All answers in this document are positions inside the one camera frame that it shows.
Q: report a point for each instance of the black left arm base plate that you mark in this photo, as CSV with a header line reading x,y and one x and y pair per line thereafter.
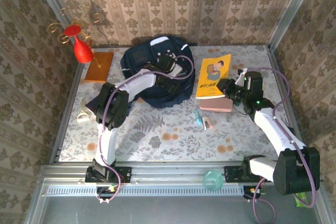
x,y
126,174

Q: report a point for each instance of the navy blue backpack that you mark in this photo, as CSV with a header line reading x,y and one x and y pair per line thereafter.
x,y
136,58

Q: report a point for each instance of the gold jewelry stand wooden base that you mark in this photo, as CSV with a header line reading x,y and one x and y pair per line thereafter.
x,y
99,69

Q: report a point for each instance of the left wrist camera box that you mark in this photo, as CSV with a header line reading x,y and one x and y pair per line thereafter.
x,y
178,69

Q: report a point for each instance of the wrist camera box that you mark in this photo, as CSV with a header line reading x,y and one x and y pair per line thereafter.
x,y
178,69
240,77

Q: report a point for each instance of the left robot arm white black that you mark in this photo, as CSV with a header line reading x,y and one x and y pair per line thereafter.
x,y
107,142

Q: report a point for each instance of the green packet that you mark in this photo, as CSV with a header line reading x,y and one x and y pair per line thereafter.
x,y
300,200

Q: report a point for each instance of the beige plastic clip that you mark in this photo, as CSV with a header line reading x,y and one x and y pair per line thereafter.
x,y
83,116

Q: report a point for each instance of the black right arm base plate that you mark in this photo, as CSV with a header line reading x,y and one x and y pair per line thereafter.
x,y
232,174

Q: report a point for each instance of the teal plastic cup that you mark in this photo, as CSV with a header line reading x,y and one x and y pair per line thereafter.
x,y
213,180

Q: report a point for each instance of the yellow book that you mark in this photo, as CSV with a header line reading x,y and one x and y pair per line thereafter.
x,y
214,77

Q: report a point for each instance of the aluminium frame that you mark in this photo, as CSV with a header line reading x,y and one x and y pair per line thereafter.
x,y
170,172

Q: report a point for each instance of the pink notebook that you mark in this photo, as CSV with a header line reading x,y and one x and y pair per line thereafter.
x,y
215,105

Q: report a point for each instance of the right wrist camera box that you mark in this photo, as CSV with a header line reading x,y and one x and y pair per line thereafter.
x,y
240,77

